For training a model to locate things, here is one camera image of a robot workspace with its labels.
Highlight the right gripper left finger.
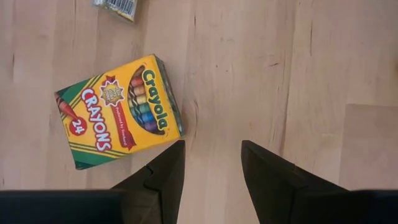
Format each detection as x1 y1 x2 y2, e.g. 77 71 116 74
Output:
112 139 186 224

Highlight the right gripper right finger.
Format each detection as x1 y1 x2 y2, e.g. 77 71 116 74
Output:
241 140 349 224

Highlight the Crayola crayons 24 box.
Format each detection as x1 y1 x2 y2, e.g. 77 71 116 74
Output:
54 54 185 171

